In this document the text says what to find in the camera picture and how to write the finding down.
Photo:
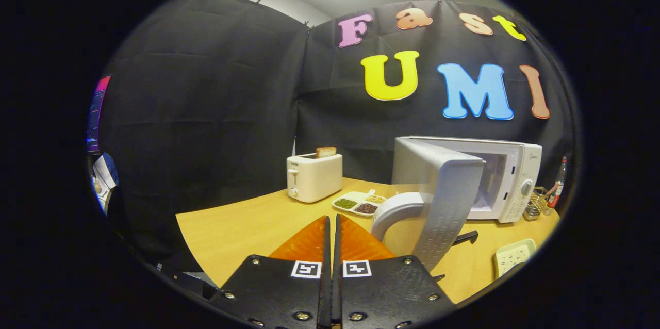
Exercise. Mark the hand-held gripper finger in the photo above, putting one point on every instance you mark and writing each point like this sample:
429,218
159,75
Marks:
336,298
326,298

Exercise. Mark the white microwave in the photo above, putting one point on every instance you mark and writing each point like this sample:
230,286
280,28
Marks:
448,200

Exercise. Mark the white divided dish of beans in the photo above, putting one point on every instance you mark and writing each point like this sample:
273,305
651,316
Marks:
358,204

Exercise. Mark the cream toaster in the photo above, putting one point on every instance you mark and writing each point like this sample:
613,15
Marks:
317,179

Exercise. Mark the toast slice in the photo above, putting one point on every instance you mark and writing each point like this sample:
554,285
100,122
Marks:
326,152

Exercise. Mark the pale square plate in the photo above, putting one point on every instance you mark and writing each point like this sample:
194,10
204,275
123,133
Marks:
513,257

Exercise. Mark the red and white striped straw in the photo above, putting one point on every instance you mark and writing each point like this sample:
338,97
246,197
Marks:
554,190

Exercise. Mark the white and blue object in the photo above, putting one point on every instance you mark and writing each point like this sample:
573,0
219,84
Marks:
105,177

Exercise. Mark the plastic bottle with red label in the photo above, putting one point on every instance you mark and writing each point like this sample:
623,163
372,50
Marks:
559,179

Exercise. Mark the colourful screen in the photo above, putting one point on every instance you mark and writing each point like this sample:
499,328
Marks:
98,112

